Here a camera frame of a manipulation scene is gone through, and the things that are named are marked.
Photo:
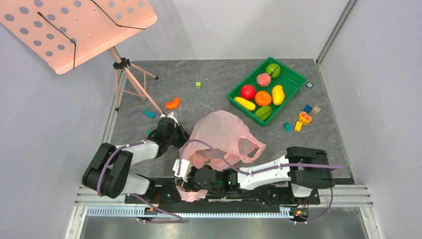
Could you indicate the yellow fake corn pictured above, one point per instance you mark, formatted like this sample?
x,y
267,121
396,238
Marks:
x,y
248,105

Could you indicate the teal long block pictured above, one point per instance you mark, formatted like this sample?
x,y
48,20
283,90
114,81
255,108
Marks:
x,y
150,114

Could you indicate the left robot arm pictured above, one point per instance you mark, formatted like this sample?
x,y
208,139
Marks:
x,y
108,171

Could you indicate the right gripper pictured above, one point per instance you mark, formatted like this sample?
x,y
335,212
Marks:
x,y
190,179

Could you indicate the teal rectangular block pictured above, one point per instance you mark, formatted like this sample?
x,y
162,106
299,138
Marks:
x,y
287,127

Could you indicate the green plastic tray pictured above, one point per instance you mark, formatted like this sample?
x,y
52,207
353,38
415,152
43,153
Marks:
x,y
290,80

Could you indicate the orange fake fruit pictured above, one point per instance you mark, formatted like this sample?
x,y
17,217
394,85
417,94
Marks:
x,y
263,98

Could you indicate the pink plastic bag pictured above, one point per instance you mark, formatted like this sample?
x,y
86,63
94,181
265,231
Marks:
x,y
221,133

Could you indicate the pink fake peach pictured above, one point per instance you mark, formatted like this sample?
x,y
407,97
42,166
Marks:
x,y
263,80

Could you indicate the pink music stand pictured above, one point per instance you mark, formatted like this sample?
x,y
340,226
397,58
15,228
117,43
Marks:
x,y
68,33

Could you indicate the yellow rectangular block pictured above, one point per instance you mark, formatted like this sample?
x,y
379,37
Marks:
x,y
298,126

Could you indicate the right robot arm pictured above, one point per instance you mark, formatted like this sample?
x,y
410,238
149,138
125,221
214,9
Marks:
x,y
306,169

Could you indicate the red fake fruit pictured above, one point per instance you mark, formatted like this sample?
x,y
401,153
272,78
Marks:
x,y
248,92

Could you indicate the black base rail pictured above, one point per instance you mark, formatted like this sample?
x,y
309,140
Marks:
x,y
264,199

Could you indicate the blue toy brick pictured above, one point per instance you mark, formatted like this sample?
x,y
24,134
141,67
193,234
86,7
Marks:
x,y
307,109

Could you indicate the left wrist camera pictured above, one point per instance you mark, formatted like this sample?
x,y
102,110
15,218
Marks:
x,y
171,115

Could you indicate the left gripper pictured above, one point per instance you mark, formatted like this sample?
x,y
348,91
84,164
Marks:
x,y
184,135

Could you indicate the green fake melon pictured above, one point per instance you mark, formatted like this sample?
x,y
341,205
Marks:
x,y
273,70

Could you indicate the yellow fake lemon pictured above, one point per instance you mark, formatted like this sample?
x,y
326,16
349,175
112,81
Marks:
x,y
278,95

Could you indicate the green fake starfruit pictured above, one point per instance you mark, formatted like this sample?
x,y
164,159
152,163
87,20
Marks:
x,y
263,113

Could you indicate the orange arch block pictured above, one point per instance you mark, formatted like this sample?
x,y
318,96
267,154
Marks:
x,y
173,104

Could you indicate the wooden cube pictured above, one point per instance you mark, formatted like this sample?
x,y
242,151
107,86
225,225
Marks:
x,y
315,110

